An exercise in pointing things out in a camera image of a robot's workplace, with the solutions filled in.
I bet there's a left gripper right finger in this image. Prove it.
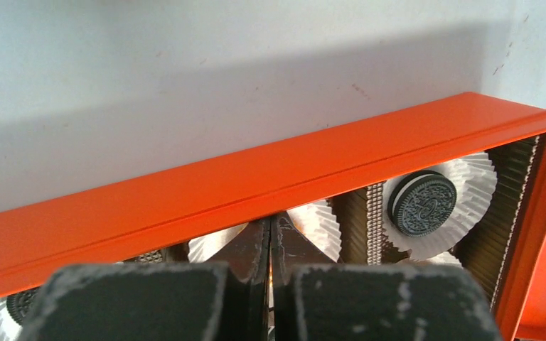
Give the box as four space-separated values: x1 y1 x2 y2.
271 212 502 340

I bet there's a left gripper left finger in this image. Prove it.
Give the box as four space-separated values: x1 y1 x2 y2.
19 218 271 340

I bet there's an orange tin box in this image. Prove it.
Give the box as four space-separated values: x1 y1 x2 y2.
0 92 546 339

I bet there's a black cookie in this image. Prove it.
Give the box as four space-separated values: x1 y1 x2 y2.
387 170 457 237
6 287 40 325

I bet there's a white paper cup back-middle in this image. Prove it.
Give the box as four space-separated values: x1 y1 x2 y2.
188 200 341 262

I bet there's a white paper cup front-right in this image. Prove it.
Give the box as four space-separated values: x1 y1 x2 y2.
402 251 463 268

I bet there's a white paper cup back-right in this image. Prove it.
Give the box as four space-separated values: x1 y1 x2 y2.
382 152 498 260

